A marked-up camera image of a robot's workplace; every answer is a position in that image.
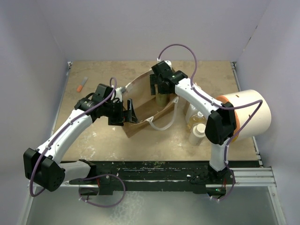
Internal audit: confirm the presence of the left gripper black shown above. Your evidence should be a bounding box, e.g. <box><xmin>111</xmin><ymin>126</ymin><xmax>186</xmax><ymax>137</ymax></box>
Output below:
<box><xmin>103</xmin><ymin>99</ymin><xmax>138</xmax><ymax>126</ymax></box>

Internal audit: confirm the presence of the brown burlap canvas bag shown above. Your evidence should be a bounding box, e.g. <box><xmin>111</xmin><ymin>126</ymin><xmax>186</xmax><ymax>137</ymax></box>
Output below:
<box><xmin>122</xmin><ymin>69</ymin><xmax>179</xmax><ymax>138</ymax></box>

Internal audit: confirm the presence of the beige jar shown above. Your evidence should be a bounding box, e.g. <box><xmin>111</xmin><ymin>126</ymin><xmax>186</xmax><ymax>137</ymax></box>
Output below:
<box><xmin>155</xmin><ymin>93</ymin><xmax>169</xmax><ymax>107</ymax></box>

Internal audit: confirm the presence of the white bottle with black cap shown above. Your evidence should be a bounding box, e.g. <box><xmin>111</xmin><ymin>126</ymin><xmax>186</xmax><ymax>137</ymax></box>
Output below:
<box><xmin>185</xmin><ymin>104</ymin><xmax>198</xmax><ymax>123</ymax></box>

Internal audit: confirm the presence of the clear amber liquid bottle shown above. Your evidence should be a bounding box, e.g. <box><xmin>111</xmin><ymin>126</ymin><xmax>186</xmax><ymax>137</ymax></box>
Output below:
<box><xmin>187</xmin><ymin>112</ymin><xmax>206</xmax><ymax>132</ymax></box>

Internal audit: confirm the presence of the cream round bottle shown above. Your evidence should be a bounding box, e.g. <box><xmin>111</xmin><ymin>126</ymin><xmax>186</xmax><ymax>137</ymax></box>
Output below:
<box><xmin>188</xmin><ymin>123</ymin><xmax>206</xmax><ymax>146</ymax></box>

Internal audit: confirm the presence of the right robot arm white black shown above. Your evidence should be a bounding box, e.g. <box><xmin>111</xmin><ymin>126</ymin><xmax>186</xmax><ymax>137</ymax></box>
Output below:
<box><xmin>150</xmin><ymin>61</ymin><xmax>237</xmax><ymax>183</ymax></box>

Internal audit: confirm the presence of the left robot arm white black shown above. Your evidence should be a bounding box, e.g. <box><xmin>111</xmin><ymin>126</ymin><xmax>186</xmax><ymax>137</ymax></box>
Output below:
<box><xmin>23</xmin><ymin>84</ymin><xmax>138</xmax><ymax>192</ymax></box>

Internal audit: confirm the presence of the small orange capped tube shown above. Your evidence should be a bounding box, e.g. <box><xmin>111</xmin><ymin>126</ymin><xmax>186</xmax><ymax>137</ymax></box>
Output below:
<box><xmin>76</xmin><ymin>77</ymin><xmax>88</xmax><ymax>92</ymax></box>

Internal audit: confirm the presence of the cream cylinder with orange lid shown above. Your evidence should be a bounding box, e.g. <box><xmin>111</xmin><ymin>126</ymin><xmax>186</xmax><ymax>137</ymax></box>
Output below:
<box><xmin>215</xmin><ymin>89</ymin><xmax>272</xmax><ymax>143</ymax></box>

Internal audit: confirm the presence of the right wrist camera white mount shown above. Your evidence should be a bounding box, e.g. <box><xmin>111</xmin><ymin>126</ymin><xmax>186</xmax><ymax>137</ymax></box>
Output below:
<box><xmin>157</xmin><ymin>60</ymin><xmax>172</xmax><ymax>68</ymax></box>

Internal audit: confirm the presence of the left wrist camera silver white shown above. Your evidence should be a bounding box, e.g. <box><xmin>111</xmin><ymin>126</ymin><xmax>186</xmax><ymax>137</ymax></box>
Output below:
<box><xmin>115</xmin><ymin>87</ymin><xmax>126</xmax><ymax>101</ymax></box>

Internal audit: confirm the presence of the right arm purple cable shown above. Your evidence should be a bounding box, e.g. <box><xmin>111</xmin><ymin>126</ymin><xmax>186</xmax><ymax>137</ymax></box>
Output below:
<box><xmin>157</xmin><ymin>44</ymin><xmax>263</xmax><ymax>169</ymax></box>

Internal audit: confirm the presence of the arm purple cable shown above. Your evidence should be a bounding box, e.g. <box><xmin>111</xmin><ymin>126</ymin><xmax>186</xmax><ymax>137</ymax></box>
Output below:
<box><xmin>29</xmin><ymin>77</ymin><xmax>117</xmax><ymax>197</ymax></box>
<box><xmin>157</xmin><ymin>44</ymin><xmax>263</xmax><ymax>169</ymax></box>

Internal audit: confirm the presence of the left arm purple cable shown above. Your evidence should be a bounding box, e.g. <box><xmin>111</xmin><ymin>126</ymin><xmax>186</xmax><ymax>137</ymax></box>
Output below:
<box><xmin>29</xmin><ymin>77</ymin><xmax>117</xmax><ymax>197</ymax></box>

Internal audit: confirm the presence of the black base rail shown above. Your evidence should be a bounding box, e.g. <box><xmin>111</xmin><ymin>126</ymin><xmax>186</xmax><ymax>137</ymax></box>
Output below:
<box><xmin>68</xmin><ymin>161</ymin><xmax>235</xmax><ymax>196</ymax></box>

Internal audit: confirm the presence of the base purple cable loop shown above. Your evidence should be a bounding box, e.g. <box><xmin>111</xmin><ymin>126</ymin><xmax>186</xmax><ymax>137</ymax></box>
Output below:
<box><xmin>78</xmin><ymin>173</ymin><xmax>127</xmax><ymax>208</ymax></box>

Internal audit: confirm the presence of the aluminium frame rail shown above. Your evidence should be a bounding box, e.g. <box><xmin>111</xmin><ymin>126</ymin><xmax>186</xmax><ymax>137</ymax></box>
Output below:
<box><xmin>231</xmin><ymin>61</ymin><xmax>277</xmax><ymax>188</ymax></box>

